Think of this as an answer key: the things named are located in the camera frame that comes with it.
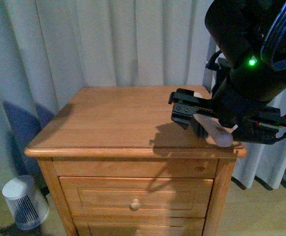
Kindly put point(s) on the light grey curtain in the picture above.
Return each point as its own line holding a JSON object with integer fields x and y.
{"x": 49, "y": 49}

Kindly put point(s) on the white cylindrical air purifier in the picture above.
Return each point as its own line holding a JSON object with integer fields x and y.
{"x": 28, "y": 206}

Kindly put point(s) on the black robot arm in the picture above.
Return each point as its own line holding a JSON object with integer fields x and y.
{"x": 248, "y": 30}

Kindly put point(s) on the wooden drawer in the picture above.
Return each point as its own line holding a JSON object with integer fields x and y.
{"x": 137, "y": 226}
{"x": 168, "y": 197}

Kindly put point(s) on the top wooden drawer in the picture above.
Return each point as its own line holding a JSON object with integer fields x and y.
{"x": 168, "y": 197}

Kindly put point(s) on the beige hand brush black bristles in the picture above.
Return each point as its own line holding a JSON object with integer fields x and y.
{"x": 219, "y": 134}

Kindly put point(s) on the wooden nightstand cabinet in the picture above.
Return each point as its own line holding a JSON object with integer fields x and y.
{"x": 128, "y": 132}

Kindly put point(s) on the round wooden drawer knob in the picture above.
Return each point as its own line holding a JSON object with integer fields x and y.
{"x": 135, "y": 205}

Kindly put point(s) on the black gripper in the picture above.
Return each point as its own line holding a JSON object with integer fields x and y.
{"x": 241, "y": 100}

